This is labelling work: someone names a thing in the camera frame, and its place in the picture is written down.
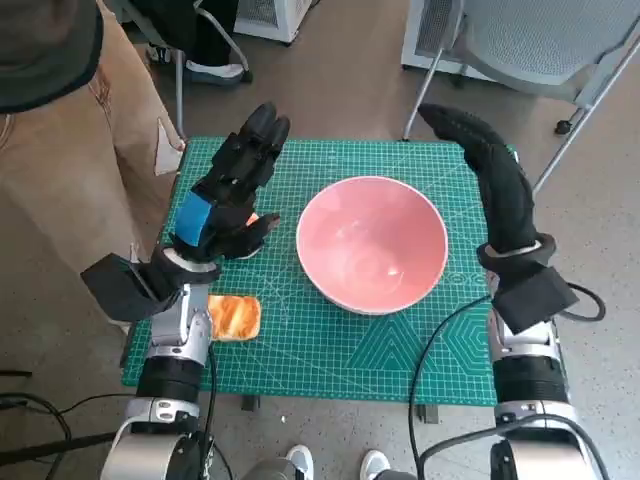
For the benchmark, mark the orange striped bread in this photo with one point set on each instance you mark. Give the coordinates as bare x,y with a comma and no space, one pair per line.
235,317

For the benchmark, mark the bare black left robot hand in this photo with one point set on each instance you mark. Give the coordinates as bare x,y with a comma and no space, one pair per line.
230,175

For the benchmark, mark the green cutting mat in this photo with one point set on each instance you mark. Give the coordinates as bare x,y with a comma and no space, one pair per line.
300,360

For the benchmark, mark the grey mesh chair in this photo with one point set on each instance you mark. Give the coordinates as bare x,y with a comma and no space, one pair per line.
540,45

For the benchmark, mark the long black stand bar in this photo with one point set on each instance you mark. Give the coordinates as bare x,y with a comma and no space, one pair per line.
50,450

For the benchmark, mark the white shoe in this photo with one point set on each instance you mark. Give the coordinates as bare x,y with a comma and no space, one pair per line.
300,462
372,465

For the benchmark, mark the short black stand bar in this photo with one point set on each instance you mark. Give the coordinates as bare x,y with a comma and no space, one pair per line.
15,374

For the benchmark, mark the white mesh cabinet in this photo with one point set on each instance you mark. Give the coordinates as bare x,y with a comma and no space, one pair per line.
287,20
411,50

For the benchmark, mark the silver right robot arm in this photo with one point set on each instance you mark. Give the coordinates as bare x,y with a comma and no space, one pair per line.
530,380

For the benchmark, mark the standing person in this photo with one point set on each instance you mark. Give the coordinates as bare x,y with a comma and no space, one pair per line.
60,175

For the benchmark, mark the grey chair with casters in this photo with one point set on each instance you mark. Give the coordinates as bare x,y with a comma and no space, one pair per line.
178,100

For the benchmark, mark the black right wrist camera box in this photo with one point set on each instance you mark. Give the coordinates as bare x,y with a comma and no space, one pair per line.
535,300

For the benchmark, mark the black table bracket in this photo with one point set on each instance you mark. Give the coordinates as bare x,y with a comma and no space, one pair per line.
250,402
427,415

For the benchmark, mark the pink bowl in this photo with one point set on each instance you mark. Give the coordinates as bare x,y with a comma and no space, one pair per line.
370,240

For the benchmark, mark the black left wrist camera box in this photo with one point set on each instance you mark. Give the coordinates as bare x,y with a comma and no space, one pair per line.
120,292

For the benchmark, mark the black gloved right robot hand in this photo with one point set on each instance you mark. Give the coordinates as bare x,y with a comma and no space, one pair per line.
507,200

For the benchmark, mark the round pale bread bun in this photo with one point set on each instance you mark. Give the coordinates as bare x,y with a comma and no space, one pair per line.
252,218

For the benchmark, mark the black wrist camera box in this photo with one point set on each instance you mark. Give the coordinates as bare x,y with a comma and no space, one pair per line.
120,292
535,300

